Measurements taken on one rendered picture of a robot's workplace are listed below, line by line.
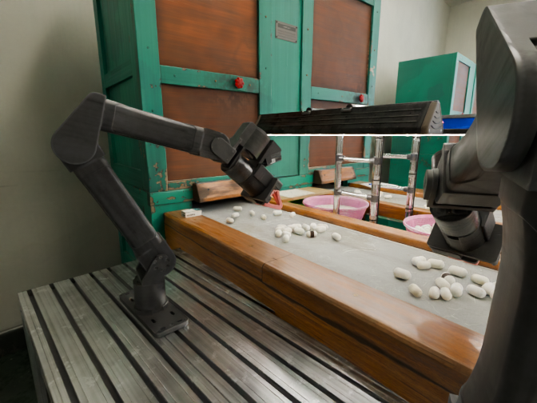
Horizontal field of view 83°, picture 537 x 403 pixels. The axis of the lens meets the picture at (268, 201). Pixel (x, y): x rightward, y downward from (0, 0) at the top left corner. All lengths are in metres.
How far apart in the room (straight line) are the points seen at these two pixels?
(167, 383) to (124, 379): 0.07
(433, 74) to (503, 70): 3.42
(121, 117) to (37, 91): 1.25
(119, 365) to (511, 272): 0.55
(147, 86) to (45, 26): 0.84
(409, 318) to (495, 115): 0.39
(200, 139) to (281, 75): 0.89
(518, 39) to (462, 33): 5.95
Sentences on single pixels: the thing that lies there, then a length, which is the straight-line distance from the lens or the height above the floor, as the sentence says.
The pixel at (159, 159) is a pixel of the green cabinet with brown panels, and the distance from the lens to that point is 1.14.
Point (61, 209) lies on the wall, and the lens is 1.87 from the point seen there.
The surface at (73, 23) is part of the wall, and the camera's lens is 1.94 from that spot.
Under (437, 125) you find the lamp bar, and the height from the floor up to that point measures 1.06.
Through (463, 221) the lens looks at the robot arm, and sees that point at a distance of 0.50.
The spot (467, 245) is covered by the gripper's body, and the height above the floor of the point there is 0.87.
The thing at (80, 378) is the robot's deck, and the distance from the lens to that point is 0.62.
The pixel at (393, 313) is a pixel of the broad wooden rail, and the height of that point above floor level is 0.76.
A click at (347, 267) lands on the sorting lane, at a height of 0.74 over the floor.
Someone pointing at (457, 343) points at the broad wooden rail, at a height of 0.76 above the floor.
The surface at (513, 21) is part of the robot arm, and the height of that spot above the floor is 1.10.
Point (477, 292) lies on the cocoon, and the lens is 0.71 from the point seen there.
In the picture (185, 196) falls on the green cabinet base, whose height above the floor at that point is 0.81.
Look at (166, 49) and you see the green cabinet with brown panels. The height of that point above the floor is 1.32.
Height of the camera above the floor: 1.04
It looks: 12 degrees down
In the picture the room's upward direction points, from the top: straight up
